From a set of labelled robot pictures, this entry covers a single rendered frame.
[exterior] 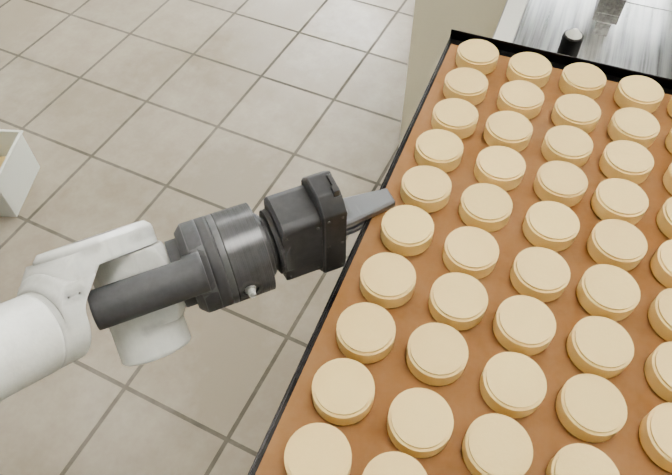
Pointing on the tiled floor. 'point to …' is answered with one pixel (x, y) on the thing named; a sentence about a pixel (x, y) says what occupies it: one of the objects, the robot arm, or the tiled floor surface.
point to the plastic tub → (15, 171)
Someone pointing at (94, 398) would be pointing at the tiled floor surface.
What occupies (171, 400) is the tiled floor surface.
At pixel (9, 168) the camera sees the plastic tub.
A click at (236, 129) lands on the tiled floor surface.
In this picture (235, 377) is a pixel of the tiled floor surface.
